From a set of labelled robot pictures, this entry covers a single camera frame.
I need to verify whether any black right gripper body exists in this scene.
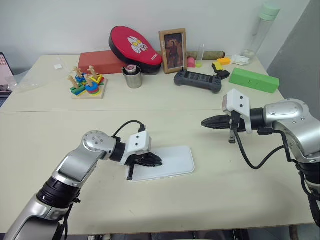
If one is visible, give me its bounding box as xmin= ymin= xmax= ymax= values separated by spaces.
xmin=227 ymin=114 xmax=248 ymax=145

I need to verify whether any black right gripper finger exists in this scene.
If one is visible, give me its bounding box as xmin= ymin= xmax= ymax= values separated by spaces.
xmin=201 ymin=115 xmax=231 ymax=125
xmin=201 ymin=121 xmax=231 ymax=130

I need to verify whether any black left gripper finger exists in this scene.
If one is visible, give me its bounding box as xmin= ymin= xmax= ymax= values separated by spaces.
xmin=136 ymin=160 xmax=164 ymax=168
xmin=136 ymin=152 xmax=163 ymax=162

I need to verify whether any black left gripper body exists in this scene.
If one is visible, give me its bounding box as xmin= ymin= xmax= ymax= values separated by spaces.
xmin=124 ymin=152 xmax=141 ymax=181

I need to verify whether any white plastic pencil case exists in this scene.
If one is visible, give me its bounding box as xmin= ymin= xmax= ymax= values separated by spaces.
xmin=126 ymin=145 xmax=196 ymax=183

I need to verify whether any red paddle case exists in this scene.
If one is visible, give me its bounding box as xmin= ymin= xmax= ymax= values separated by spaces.
xmin=108 ymin=25 xmax=163 ymax=75

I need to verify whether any dark grey game controller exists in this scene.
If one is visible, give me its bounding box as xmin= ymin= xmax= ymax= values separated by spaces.
xmin=173 ymin=66 xmax=223 ymax=94

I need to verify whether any mostly black sponge block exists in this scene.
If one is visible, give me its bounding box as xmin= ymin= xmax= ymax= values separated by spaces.
xmin=216 ymin=69 xmax=231 ymax=81

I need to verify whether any green rectangular block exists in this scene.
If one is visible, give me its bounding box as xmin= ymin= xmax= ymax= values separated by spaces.
xmin=229 ymin=67 xmax=280 ymax=94

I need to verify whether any crumpled white tissue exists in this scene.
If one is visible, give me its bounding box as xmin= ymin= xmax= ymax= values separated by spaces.
xmin=229 ymin=54 xmax=251 ymax=66

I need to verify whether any brown rolled cylinder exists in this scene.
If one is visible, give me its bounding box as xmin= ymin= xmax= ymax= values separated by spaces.
xmin=186 ymin=49 xmax=226 ymax=61

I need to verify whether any clear glass tube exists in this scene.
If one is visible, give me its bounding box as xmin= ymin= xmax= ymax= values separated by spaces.
xmin=197 ymin=43 xmax=206 ymax=62

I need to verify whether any stainless steel cup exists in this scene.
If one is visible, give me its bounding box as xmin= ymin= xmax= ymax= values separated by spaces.
xmin=121 ymin=65 xmax=143 ymax=89

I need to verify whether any wooden shape stacking toy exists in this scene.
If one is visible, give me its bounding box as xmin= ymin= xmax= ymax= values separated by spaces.
xmin=66 ymin=65 xmax=108 ymax=100

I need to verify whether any clear bottle with green cap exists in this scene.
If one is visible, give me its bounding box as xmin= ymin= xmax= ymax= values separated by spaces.
xmin=243 ymin=1 xmax=281 ymax=60

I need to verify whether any red rectangular box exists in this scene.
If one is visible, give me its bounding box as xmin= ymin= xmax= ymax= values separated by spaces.
xmin=77 ymin=50 xmax=128 ymax=75

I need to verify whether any clear plastic bag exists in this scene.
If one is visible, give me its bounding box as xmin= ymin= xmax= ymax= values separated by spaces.
xmin=4 ymin=56 xmax=68 ymax=94

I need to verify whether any open laptop computer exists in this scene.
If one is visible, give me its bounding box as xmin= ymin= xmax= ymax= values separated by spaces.
xmin=0 ymin=52 xmax=14 ymax=109

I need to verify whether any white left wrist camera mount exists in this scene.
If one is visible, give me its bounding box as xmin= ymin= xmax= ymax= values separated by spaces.
xmin=119 ymin=131 xmax=153 ymax=166

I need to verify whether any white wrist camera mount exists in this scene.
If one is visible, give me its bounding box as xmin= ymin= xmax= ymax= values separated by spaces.
xmin=221 ymin=88 xmax=253 ymax=135
xmin=119 ymin=131 xmax=153 ymax=166

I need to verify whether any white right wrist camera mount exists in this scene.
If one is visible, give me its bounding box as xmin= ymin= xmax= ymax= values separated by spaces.
xmin=221 ymin=88 xmax=253 ymax=135

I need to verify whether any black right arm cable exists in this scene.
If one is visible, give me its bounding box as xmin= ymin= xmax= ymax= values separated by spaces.
xmin=229 ymin=111 xmax=305 ymax=171

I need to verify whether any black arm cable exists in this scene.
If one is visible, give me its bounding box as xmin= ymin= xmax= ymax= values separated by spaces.
xmin=229 ymin=111 xmax=305 ymax=171
xmin=111 ymin=120 xmax=146 ymax=141

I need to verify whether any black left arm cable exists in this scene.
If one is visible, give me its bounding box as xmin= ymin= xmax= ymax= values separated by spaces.
xmin=111 ymin=120 xmax=146 ymax=141

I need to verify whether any wooden picture frame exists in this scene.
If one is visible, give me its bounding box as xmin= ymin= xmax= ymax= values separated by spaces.
xmin=158 ymin=27 xmax=188 ymax=75

